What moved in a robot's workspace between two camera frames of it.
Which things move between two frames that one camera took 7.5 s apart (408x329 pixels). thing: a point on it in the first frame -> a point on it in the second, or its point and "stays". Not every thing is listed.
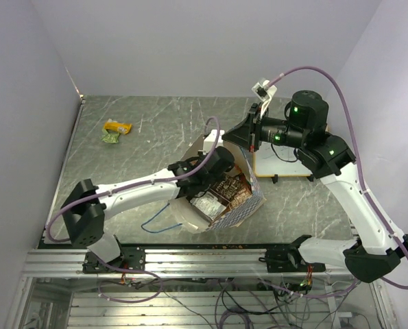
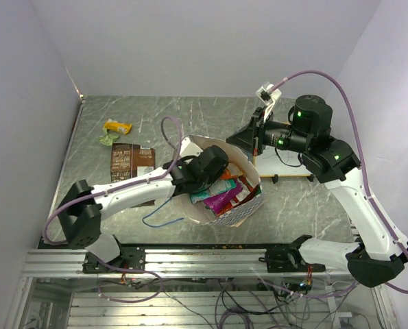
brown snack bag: x=229 y=190 -> x=129 y=160
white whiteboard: x=273 y=160 stays
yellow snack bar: x=118 y=127 stays
